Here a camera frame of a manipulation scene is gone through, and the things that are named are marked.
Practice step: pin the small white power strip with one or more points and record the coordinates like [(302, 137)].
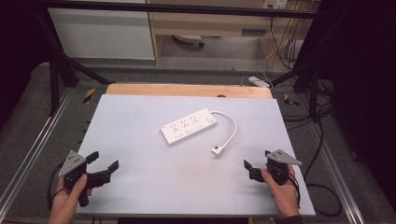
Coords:
[(258, 81)]

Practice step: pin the wooden board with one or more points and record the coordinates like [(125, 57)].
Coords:
[(186, 90)]

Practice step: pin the person's right hand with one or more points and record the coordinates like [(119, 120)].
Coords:
[(282, 194)]

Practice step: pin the office chair base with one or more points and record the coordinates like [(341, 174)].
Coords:
[(190, 39)]

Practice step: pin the dark curtain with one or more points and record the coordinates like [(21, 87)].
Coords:
[(15, 46), (364, 77)]

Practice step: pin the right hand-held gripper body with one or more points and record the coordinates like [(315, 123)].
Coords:
[(278, 166)]

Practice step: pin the white cabinet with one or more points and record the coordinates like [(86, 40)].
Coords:
[(102, 32)]

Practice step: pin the black yellow tape mark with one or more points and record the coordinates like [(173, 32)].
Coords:
[(89, 95)]

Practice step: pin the black metal frame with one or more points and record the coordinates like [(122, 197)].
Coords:
[(174, 8)]

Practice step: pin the person's dark sleeve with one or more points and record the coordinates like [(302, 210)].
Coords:
[(291, 220)]

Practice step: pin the person's left hand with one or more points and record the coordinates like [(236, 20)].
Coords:
[(66, 200)]

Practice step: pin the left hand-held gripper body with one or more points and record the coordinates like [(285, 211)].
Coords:
[(72, 162)]

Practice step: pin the wooden desk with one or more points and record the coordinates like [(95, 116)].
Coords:
[(211, 23)]

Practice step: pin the white plug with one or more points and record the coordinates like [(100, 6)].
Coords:
[(217, 151)]

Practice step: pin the aluminium rail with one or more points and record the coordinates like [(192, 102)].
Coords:
[(34, 147), (337, 177)]

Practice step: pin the white wall socket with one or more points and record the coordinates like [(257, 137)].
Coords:
[(275, 3)]

